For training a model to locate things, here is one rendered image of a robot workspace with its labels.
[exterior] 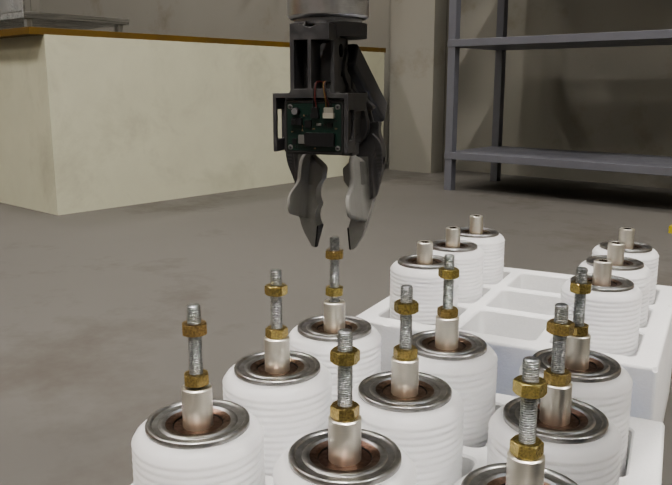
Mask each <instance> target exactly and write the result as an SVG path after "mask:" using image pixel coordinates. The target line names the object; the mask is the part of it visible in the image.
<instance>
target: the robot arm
mask: <svg viewBox="0 0 672 485"><path fill-rule="evenodd" d="M287 17H288V18H289V19H290V20H291V21H294V23H291V24H290V92H289V93H273V144H274V151H275V152H277V151H282V150H285V152H286V158H287V163H288V166H289V169H290V171H291V174H292V176H293V179H294V182H295V185H294V187H293V188H292V190H291V191H290V193H289V195H288V199H287V210H288V212H289V213H290V214H292V215H296V216H299V218H300V222H301V225H302V228H303V230H304V233H305V235H306V237H307V238H308V240H309V242H310V244H311V245H312V246H313V247H317V246H318V244H319V240H320V236H321V233H322V229H323V223H322V220H321V215H320V213H321V208H322V206H323V200H322V197H321V188H322V185H323V183H324V181H325V180H326V178H327V170H328V167H327V165H326V164H325V163H324V162H323V161H322V160H321V159H320V158H319V157H318V156H317V155H342V156H350V158H349V163H348V164H347V165H346V166H345V167H344V168H343V179H344V182H345V183H346V185H347V187H348V190H347V193H346V198H345V204H346V213H347V216H348V217H349V218H350V224H349V227H348V228H347V232H348V241H349V250H352V249H355V248H356V247H357V245H358V243H359V242H360V240H361V239H362V237H363V235H364V233H365V231H366V229H367V226H368V223H369V220H370V217H371V214H372V211H373V208H374V204H375V200H376V196H377V195H378V192H379V188H380V184H381V180H382V176H383V173H384V169H385V164H386V148H385V143H384V139H383V136H382V133H381V124H382V123H381V122H383V121H384V119H385V114H386V108H387V102H386V100H385V98H384V96H383V94H382V92H381V90H380V88H379V86H378V84H377V82H376V80H375V78H374V76H373V74H372V72H371V70H370V68H369V66H368V64H367V62H366V60H365V58H364V56H363V54H362V52H361V50H360V48H359V46H358V45H357V44H348V40H361V39H367V24H366V23H362V21H365V20H366V19H367V18H368V17H369V0H287ZM278 109H281V111H282V138H278ZM316 154H317V155H316Z"/></svg>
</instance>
